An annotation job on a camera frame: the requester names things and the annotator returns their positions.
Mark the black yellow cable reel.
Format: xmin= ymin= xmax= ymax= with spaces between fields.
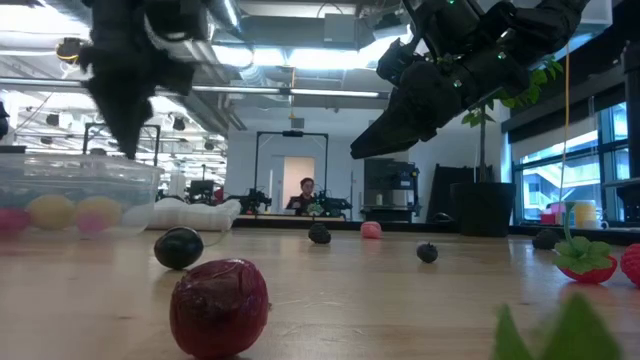
xmin=54 ymin=36 xmax=87 ymax=65

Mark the clear plastic tupperware container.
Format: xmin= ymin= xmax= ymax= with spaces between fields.
xmin=0 ymin=152 xmax=165 ymax=240

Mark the white plaid folded cloth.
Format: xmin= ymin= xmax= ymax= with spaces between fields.
xmin=147 ymin=197 xmax=243 ymax=233

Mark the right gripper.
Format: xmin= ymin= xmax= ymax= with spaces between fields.
xmin=348 ymin=0 xmax=532 ymax=161

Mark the distant black monitor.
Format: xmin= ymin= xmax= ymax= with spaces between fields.
xmin=188 ymin=179 xmax=216 ymax=205

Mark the red strawberry with green leaves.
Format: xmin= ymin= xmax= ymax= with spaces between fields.
xmin=552 ymin=202 xmax=619 ymax=285

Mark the long thin hanging cord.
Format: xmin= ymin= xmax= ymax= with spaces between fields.
xmin=557 ymin=43 xmax=572 ymax=204

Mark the small dark blueberry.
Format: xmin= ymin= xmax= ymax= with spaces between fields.
xmin=416 ymin=242 xmax=440 ymax=265

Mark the yellow cup stack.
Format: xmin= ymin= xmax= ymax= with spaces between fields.
xmin=573 ymin=199 xmax=599 ymax=230

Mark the shiny black grape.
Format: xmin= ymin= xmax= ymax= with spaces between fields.
xmin=153 ymin=226 xmax=205 ymax=271

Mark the dark blackberry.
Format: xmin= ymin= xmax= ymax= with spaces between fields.
xmin=531 ymin=228 xmax=561 ymax=251
xmin=307 ymin=222 xmax=332 ymax=246

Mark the black leaning board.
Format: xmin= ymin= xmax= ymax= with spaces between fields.
xmin=428 ymin=163 xmax=476 ymax=222

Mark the green plant in black pot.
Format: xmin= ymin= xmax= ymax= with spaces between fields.
xmin=429 ymin=49 xmax=565 ymax=239

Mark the distant black workstation frame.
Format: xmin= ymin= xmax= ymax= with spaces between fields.
xmin=253 ymin=130 xmax=330 ymax=217
xmin=82 ymin=122 xmax=162 ymax=166

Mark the grey ceiling unit box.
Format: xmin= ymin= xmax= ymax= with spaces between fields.
xmin=323 ymin=13 xmax=362 ymax=51

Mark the orange hanging pendant cord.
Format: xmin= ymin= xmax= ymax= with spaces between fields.
xmin=287 ymin=67 xmax=298 ymax=121

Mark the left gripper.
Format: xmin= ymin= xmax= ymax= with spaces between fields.
xmin=79 ymin=0 xmax=212 ymax=161

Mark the person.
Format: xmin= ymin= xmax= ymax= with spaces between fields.
xmin=285 ymin=177 xmax=321 ymax=216

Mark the black equipment cabinet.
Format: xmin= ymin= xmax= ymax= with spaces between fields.
xmin=363 ymin=158 xmax=422 ymax=224

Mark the black aluminium rig frame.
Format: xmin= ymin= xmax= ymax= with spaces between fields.
xmin=233 ymin=42 xmax=640 ymax=247

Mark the green leaf foreground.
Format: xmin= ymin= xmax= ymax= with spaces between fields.
xmin=492 ymin=292 xmax=624 ymax=360

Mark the red raspberry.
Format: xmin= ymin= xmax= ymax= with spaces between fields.
xmin=619 ymin=243 xmax=640 ymax=289

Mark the long linear ceiling light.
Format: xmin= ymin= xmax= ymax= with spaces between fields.
xmin=0 ymin=77 xmax=391 ymax=100

